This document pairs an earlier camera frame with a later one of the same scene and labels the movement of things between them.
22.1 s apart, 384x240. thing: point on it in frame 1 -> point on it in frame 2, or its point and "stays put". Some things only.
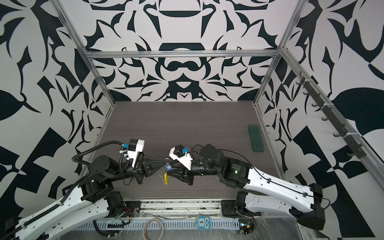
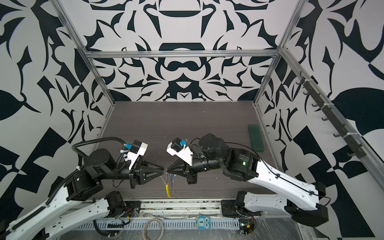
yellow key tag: (166, 178) -> (167, 190)
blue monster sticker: (203, 223) stays put
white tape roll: (144, 233) stays put
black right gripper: (186, 175) stays put
